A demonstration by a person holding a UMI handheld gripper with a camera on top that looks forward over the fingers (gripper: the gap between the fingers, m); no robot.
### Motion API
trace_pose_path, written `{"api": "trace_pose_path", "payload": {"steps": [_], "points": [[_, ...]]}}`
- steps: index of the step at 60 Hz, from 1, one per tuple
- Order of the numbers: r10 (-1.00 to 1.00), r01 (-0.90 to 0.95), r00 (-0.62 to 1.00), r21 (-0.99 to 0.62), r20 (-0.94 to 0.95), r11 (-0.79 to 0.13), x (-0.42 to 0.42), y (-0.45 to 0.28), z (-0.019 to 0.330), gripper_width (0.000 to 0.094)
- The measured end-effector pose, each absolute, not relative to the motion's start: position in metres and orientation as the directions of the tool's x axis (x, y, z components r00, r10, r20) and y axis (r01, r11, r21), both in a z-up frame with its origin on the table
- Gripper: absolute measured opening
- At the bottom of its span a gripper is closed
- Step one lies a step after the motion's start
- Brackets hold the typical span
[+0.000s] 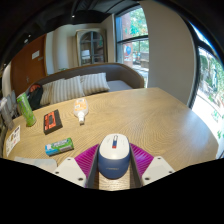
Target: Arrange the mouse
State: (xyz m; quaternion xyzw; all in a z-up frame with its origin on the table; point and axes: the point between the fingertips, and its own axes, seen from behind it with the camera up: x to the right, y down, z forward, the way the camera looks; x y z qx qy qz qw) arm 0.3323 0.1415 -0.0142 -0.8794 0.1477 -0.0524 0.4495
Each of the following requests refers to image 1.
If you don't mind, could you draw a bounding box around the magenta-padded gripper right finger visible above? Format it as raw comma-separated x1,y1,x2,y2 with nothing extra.
129,143,176,188

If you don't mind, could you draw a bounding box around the large curved window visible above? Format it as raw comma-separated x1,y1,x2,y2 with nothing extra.
189,23,224,159

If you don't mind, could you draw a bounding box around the black backpack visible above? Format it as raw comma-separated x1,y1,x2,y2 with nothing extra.
25,83,44,111

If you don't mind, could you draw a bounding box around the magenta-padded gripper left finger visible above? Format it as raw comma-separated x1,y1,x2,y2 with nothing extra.
53,143,100,190

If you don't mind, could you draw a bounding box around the grey curved sofa bench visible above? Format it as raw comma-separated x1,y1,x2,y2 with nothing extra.
24,62,146,111

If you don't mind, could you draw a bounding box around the black-framed window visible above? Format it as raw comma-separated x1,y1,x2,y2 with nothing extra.
114,6,150,88

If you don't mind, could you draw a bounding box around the white printed paper sheet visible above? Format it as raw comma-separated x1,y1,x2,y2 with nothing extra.
4,124,22,158

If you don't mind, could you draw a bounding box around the brown wooden door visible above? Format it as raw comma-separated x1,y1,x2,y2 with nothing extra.
9,33,48,98

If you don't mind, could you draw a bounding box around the black and orange box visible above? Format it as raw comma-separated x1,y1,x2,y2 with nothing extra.
43,109,64,136

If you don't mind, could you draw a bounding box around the blue and white computer mouse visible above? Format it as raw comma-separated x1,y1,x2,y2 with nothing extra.
97,133,132,180

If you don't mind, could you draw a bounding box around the green drink can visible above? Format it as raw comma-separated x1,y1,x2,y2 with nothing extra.
16,92,38,128

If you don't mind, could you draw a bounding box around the glass-door cabinet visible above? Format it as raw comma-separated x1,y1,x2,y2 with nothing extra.
75,28,108,67

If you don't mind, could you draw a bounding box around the white door sign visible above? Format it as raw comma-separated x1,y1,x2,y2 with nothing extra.
31,49,41,60

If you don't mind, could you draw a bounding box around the green and blue pack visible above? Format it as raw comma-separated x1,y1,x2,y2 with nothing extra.
44,137,75,157

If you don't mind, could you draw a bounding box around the striped cushion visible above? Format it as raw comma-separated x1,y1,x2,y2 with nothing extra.
79,72,111,97
39,79,56,107
49,75,86,104

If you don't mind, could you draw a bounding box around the white orange squeeze bottle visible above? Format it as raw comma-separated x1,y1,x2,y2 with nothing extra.
73,97,90,125

